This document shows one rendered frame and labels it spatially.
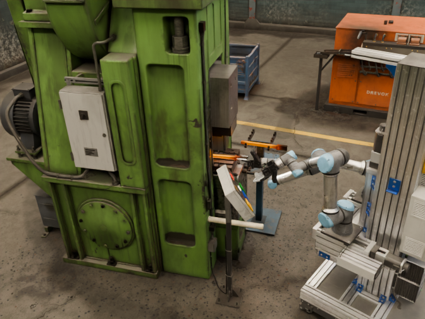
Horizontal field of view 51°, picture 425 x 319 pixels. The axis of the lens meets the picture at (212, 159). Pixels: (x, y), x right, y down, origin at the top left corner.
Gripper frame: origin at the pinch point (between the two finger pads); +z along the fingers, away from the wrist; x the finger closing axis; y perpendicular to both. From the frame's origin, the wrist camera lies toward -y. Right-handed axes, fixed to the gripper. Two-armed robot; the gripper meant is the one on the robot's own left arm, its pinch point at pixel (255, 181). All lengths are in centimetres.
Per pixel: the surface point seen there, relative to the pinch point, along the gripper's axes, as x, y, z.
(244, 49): -470, -83, -64
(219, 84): -32, 66, -17
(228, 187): 20.9, 22.2, 14.7
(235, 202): 27.4, 13.1, 16.1
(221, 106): -32, 52, -9
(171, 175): -23, 30, 52
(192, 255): -19, -45, 83
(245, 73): -394, -90, -43
